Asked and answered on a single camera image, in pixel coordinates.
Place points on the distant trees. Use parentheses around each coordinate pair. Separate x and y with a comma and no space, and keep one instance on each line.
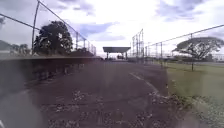
(23,49)

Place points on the tall backstop fence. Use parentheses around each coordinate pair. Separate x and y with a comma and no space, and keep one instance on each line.
(141,43)

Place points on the grass field beside fence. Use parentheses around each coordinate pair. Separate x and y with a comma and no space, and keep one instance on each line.
(200,80)

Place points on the dark round tree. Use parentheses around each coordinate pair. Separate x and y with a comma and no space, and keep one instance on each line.
(53,38)

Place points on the dark asphalt path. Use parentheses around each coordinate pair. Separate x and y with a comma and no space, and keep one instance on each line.
(110,93)

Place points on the flat-roofed shelter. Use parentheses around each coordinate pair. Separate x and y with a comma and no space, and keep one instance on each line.
(116,49)

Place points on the broad flat-crowned tree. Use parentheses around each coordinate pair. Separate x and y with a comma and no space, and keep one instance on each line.
(200,45)

